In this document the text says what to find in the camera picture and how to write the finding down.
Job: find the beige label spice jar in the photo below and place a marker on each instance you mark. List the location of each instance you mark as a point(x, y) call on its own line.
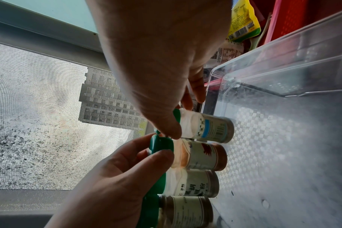
point(185, 211)

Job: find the red plastic basket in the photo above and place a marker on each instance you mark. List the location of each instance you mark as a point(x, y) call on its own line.
point(300, 15)

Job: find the grey window frame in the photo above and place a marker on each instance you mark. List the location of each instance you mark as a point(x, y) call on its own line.
point(41, 29)

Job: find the clear plastic storage box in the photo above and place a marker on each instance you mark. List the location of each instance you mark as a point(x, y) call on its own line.
point(286, 100)

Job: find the grey apartment building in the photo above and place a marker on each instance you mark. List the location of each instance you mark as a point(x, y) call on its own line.
point(103, 100)

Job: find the person's right hand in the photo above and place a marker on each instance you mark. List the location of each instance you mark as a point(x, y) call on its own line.
point(159, 44)

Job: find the black print spice jar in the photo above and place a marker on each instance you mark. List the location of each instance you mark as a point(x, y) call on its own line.
point(199, 183)

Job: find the blue label spice jar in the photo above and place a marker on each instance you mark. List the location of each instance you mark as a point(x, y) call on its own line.
point(213, 129)

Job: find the white food packet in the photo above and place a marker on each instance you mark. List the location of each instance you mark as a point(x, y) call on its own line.
point(228, 52)

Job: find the pink plastic basket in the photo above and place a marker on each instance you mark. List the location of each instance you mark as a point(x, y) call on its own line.
point(275, 17)

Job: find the yellow snack packet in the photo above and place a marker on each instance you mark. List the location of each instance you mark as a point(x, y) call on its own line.
point(243, 20)

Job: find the window insect screen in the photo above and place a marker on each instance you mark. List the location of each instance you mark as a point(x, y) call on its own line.
point(33, 115)

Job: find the person's left hand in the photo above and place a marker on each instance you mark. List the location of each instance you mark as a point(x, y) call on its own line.
point(109, 191)

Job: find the red print spice jar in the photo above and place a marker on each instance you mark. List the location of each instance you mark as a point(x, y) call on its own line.
point(202, 155)

